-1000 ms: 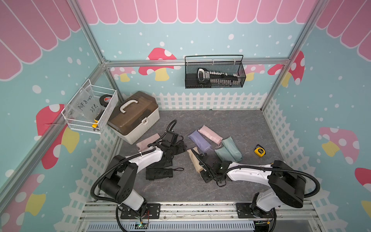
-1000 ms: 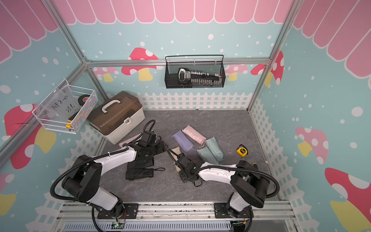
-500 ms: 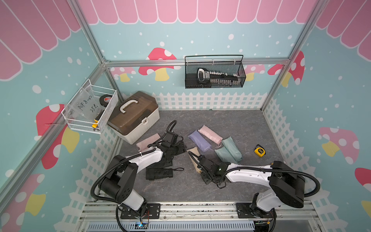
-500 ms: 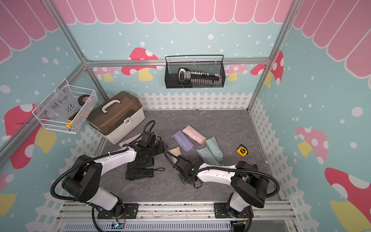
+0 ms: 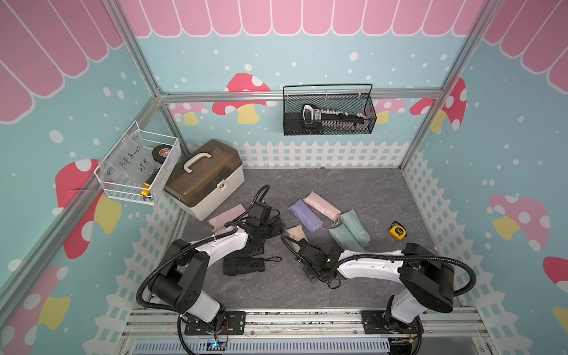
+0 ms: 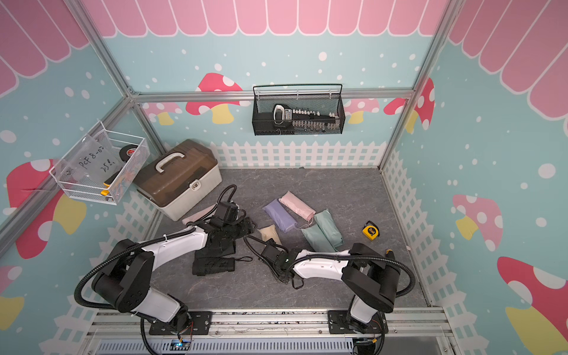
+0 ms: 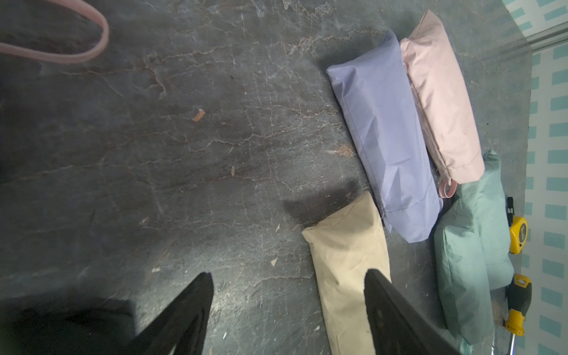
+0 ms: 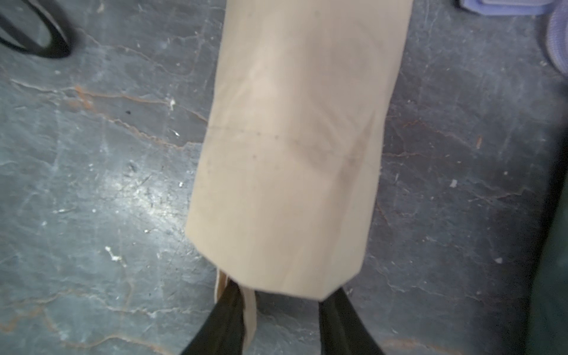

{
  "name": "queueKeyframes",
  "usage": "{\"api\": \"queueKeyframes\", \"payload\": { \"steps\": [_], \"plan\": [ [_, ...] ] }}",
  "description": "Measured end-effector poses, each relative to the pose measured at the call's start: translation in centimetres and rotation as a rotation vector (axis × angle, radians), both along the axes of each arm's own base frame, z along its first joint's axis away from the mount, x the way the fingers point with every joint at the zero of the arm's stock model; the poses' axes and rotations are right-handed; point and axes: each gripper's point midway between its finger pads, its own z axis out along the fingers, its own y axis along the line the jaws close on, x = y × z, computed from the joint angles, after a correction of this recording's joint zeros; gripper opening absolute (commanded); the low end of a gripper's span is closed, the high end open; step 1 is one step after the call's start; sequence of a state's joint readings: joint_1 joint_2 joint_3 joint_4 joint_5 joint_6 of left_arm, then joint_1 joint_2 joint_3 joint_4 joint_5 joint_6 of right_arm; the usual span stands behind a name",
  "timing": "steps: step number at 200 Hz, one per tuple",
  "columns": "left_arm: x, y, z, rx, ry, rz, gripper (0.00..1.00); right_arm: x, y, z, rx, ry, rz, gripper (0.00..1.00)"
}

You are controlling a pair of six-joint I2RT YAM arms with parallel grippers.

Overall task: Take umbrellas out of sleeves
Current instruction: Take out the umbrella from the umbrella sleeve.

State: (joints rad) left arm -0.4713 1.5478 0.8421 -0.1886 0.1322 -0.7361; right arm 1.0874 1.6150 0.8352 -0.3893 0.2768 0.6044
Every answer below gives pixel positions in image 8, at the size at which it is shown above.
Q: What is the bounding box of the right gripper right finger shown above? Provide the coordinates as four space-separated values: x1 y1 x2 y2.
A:
319 288 385 355

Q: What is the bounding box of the purple sleeved umbrella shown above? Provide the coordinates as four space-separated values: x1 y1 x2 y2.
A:
459 0 568 76

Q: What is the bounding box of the black umbrella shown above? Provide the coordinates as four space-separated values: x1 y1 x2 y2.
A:
1 0 75 59

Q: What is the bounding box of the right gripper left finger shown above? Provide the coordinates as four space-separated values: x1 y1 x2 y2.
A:
180 281 245 355

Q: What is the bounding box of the mint sleeved umbrella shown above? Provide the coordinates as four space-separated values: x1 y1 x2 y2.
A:
525 185 567 355

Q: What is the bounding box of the beige sleeved umbrella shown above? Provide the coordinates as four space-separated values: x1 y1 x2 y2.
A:
186 1 413 346

